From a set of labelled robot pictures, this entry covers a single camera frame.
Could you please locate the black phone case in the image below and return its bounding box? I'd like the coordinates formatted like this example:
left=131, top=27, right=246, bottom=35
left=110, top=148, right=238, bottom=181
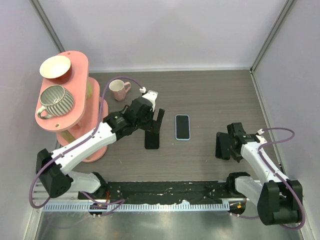
left=144, top=131, right=160, bottom=150

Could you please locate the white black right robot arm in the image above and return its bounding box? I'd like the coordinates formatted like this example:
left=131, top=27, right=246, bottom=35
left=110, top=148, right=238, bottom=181
left=225, top=122, right=306, bottom=230

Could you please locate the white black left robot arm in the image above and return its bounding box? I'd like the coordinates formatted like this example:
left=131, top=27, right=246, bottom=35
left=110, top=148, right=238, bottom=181
left=36, top=91, right=165, bottom=200

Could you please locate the pink mug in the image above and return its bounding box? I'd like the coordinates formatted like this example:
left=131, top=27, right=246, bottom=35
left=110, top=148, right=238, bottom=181
left=108, top=79, right=132, bottom=102

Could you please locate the pink tiered shelf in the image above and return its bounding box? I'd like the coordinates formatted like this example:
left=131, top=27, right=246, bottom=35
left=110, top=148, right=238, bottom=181
left=35, top=50, right=109, bottom=146

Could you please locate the grey striped mug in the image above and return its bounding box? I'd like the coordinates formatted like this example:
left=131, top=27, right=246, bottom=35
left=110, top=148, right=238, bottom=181
left=36, top=84, right=75, bottom=120

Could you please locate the white bowl red outside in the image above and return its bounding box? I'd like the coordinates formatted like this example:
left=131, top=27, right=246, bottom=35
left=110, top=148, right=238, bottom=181
left=39, top=55, right=72, bottom=82

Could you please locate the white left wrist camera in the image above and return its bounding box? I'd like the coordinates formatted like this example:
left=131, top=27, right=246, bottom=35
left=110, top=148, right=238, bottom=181
left=139, top=86, right=158, bottom=112

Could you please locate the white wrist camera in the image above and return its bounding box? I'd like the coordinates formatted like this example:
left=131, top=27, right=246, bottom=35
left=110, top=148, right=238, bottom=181
left=255, top=128, right=268, bottom=145
left=139, top=86, right=158, bottom=112

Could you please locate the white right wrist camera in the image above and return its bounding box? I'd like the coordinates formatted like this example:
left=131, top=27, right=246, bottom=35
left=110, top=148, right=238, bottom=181
left=255, top=128, right=268, bottom=145

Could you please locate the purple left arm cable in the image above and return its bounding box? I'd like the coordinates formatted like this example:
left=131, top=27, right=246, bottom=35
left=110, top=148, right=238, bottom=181
left=29, top=76, right=147, bottom=210

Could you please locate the aluminium frame rail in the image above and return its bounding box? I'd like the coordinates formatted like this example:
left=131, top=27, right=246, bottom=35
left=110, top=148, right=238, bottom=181
left=41, top=190, right=247, bottom=214

